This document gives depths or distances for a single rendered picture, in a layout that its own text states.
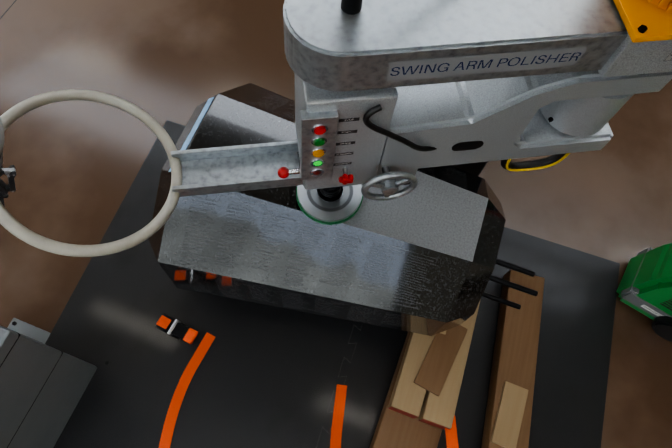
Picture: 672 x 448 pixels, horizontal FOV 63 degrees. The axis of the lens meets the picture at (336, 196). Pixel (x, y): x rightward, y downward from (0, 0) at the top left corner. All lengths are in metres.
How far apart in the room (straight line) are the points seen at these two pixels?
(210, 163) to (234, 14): 1.93
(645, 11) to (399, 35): 0.48
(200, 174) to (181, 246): 0.46
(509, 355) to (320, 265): 1.06
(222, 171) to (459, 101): 0.69
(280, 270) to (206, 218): 0.31
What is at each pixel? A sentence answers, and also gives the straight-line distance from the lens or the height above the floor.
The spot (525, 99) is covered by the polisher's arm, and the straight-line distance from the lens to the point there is 1.35.
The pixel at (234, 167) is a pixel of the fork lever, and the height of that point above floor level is 1.10.
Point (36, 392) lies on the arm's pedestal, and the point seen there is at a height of 0.42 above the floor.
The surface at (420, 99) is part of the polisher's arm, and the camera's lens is 1.38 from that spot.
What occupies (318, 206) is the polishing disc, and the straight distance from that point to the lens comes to 1.77.
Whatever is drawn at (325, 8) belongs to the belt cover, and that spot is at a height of 1.72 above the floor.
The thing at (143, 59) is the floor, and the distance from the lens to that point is 3.33.
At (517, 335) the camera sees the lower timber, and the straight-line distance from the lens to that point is 2.62.
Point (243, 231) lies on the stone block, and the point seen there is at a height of 0.76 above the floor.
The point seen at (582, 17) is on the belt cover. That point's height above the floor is 1.72.
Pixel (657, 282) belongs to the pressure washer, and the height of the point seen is 0.29.
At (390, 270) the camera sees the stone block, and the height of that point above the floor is 0.77.
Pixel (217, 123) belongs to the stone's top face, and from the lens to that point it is 2.00.
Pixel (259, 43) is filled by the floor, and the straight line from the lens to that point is 3.31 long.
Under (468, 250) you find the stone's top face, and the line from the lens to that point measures 1.85.
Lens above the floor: 2.52
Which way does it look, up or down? 65 degrees down
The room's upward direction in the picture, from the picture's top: 8 degrees clockwise
